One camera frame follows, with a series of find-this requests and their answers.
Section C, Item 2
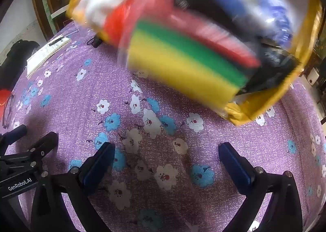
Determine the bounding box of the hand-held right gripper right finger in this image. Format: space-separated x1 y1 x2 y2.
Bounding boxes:
218 142 303 232

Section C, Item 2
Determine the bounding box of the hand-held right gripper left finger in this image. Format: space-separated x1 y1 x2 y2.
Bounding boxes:
31 142 116 232

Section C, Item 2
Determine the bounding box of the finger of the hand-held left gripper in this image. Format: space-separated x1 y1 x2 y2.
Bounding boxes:
25 131 59 171
0 124 28 146

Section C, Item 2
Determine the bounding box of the yellow cardboard box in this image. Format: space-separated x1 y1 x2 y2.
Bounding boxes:
67 0 324 127

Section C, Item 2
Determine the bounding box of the red plastic bag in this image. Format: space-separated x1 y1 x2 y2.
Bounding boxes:
104 0 174 49

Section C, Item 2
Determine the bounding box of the purple floral tablecloth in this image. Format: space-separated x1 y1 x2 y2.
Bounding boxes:
0 22 326 232

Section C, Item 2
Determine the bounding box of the black bag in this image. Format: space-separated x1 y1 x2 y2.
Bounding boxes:
0 40 40 92

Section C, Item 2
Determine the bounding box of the white notebook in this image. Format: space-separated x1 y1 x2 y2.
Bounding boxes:
26 35 72 78

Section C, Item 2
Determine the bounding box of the black printed packet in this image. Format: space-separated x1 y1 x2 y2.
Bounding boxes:
168 0 301 95

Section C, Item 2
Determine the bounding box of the yellow green red sponge pack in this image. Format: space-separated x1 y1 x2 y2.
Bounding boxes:
127 10 261 111

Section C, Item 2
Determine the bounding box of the blue white tissue pack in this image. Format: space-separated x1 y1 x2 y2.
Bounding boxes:
206 0 293 46

